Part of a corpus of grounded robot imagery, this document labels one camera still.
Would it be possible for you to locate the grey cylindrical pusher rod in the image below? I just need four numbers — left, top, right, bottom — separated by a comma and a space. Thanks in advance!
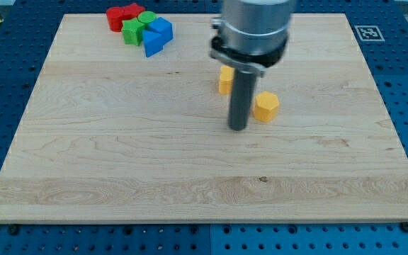
227, 69, 257, 131

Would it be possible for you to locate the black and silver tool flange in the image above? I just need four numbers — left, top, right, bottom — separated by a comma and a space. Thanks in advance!
210, 17, 288, 77

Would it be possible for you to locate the yellow heart block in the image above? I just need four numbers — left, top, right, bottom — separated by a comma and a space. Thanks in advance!
218, 65, 234, 95

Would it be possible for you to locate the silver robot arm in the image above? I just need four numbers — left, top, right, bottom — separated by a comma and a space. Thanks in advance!
210, 0, 296, 131

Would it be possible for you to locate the yellow hexagon block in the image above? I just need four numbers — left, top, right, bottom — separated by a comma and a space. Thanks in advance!
253, 91, 280, 123

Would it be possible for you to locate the wooden board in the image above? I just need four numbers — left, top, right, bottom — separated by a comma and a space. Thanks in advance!
0, 14, 408, 225

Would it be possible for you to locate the blue triangle block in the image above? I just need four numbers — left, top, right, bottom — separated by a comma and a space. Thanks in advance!
142, 30, 164, 57

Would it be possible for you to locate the blue cube block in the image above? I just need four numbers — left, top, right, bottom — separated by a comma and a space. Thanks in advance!
147, 17, 174, 45

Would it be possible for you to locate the white fiducial marker tag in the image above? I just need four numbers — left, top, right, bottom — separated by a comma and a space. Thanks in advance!
354, 25, 385, 42

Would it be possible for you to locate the green cylinder block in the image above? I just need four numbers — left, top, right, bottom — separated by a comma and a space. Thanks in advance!
137, 11, 157, 26

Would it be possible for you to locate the green cube block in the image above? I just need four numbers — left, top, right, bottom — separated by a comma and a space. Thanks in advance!
121, 18, 145, 46

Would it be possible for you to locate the red star block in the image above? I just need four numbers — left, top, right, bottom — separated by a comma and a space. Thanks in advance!
122, 3, 145, 20

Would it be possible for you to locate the red cylinder block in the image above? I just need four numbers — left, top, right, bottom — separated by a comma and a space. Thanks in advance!
106, 6, 124, 33

